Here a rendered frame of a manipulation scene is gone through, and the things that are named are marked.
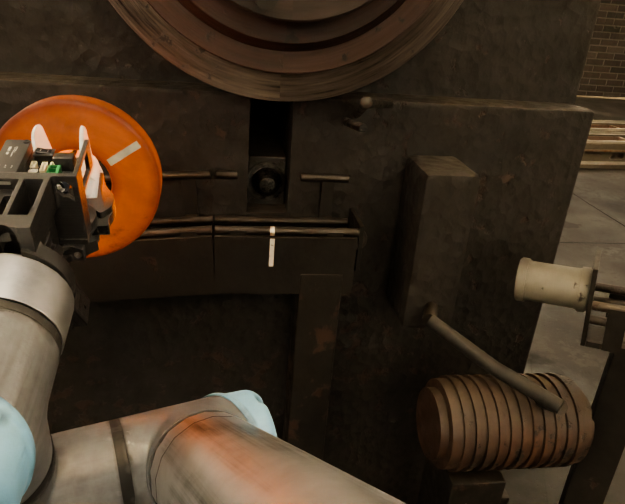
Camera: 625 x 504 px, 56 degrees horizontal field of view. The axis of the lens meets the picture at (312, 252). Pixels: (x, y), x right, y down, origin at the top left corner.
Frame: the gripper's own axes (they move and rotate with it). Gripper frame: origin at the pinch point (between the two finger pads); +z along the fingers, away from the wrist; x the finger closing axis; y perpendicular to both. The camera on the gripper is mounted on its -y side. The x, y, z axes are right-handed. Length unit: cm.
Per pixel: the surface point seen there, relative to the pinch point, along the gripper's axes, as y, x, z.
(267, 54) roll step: 5.0, -18.7, 15.2
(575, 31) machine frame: 4, -65, 33
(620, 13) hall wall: -159, -469, 605
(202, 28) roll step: 7.4, -11.5, 15.9
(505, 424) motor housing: -33, -50, -9
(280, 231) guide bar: -17.1, -21.2, 11.2
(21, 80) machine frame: -3.7, 11.7, 25.1
